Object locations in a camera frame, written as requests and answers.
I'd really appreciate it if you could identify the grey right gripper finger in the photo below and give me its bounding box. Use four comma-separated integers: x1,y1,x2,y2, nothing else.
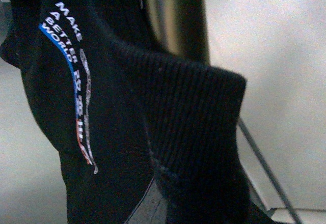
126,179,167,224

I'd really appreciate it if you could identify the black printed t-shirt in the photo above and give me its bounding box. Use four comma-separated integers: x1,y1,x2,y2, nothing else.
1,0,271,223

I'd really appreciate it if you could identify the metal rack pole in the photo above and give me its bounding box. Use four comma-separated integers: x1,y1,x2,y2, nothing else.
145,0,210,65

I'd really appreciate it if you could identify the dark metal rack rail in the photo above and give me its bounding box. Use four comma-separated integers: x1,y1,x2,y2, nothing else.
238,117,303,224

